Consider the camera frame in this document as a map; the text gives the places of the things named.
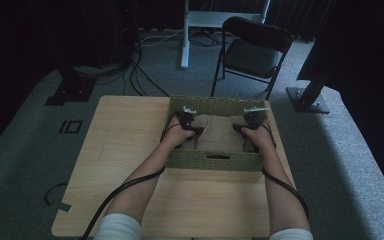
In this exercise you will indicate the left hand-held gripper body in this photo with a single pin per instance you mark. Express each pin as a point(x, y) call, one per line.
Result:
point(186, 120)

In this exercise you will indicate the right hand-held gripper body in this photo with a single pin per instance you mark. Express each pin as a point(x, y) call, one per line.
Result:
point(254, 120)

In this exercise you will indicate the khaki pants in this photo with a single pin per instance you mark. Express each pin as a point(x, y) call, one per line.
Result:
point(218, 133)

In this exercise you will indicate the green woven basket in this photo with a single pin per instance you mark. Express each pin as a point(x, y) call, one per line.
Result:
point(213, 161)

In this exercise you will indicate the person's right hand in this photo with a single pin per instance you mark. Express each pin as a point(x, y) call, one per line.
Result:
point(261, 138)

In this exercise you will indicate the person's left hand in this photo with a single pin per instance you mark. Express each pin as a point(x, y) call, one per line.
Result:
point(175, 136)

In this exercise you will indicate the black slanted stand with base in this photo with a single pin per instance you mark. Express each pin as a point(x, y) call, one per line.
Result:
point(308, 100)

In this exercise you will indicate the black folding chair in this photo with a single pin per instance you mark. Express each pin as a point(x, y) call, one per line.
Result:
point(253, 55)

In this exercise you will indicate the dark equipment tower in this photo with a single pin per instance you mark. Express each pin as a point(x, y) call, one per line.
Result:
point(118, 33)

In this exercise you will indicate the dark curtain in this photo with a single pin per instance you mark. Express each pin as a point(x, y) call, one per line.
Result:
point(300, 16)

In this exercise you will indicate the person's white right sleeve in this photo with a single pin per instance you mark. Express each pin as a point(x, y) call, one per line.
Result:
point(291, 235)

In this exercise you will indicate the person's white sleeve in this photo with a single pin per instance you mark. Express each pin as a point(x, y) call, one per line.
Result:
point(118, 228)
point(291, 235)

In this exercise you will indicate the black stand with flat base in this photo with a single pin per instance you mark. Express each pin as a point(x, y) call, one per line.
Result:
point(71, 91)

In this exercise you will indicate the person's white left sleeve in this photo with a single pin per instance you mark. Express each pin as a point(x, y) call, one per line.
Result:
point(118, 228)

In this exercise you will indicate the grey tape piece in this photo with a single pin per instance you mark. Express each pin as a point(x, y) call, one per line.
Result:
point(64, 207)

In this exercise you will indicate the white metal desk frame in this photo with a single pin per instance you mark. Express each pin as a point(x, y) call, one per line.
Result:
point(186, 40)

